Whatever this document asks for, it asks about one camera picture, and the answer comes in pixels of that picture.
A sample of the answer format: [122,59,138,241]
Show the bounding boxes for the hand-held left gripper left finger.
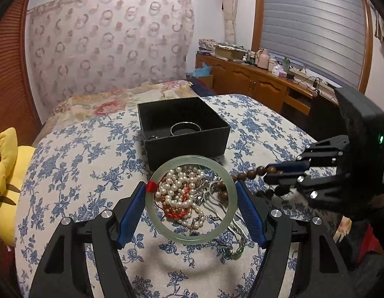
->
[29,182,149,298]

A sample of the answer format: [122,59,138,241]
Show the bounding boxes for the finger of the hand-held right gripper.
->
[263,164,346,213]
[267,136,349,176]

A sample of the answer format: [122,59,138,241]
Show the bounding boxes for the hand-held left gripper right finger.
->
[235,181,357,298]

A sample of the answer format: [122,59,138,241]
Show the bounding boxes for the brown wooden bead bracelet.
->
[211,166,292,203]

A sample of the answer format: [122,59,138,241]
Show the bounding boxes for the pale green jade bangle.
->
[145,155,237,243]

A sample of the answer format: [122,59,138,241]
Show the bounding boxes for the black square box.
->
[138,97,231,172]

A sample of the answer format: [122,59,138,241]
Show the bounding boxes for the green stone pendant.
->
[223,242,247,260]

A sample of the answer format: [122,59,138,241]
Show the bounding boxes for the blue floral blanket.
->
[15,94,345,298]

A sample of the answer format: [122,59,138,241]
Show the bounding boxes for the wooden sideboard cabinet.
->
[195,53,342,125]

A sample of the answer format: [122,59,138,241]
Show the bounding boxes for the silver bangle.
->
[170,122,201,136]

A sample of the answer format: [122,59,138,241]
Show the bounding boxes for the pink jar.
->
[257,49,270,69]

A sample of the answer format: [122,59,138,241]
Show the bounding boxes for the pink floral bedspread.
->
[32,80,202,147]

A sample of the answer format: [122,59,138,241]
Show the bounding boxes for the yellow plush toy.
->
[0,127,36,248]

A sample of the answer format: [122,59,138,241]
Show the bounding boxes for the blue crumpled cloth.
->
[187,63,213,77]

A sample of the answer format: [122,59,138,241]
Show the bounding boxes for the grey window blind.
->
[260,0,367,89]

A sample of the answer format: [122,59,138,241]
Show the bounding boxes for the beige curtain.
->
[221,0,240,44]

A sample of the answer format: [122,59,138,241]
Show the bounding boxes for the brown wooden wardrobe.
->
[0,0,43,150]

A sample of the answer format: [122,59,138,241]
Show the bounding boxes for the silver chain necklace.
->
[201,176,252,243]

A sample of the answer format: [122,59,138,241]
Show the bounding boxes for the red braided string bracelet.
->
[155,174,205,224]

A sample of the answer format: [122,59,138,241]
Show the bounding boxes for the white pearl necklace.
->
[155,166,212,229]

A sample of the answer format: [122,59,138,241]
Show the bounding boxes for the ring-patterned headboard cover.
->
[26,0,195,125]

